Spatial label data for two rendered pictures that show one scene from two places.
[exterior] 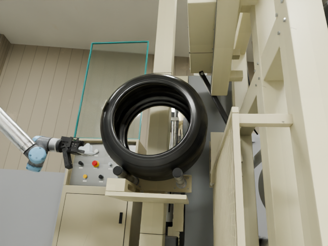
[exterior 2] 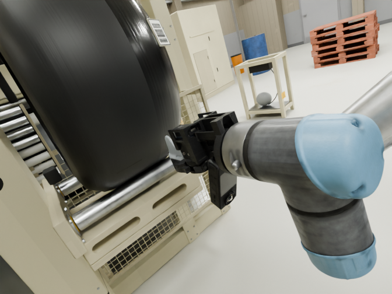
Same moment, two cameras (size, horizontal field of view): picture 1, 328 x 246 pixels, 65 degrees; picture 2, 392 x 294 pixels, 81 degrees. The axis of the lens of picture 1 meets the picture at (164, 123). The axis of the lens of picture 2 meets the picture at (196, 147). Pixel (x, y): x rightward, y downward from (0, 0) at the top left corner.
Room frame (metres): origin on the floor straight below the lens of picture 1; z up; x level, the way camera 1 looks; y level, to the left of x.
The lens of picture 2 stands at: (1.58, 0.74, 1.18)
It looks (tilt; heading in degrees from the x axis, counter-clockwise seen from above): 22 degrees down; 231
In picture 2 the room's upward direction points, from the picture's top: 19 degrees counter-clockwise
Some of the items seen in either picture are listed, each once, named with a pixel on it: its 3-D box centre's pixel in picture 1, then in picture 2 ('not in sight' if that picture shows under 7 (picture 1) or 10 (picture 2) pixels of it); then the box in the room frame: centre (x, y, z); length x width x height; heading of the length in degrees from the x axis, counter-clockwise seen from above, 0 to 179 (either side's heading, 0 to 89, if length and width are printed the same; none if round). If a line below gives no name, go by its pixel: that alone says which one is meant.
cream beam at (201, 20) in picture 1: (210, 33); not in sight; (1.19, -0.24, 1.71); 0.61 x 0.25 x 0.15; 172
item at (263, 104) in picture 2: not in sight; (265, 87); (-1.36, -0.98, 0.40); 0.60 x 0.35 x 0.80; 92
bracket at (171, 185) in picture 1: (157, 182); (60, 207); (1.53, 0.02, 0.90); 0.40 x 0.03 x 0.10; 82
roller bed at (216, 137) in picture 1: (222, 160); (16, 150); (1.52, -0.37, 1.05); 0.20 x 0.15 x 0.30; 172
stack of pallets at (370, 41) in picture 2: not in sight; (343, 41); (-4.26, -0.72, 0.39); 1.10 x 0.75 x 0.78; 94
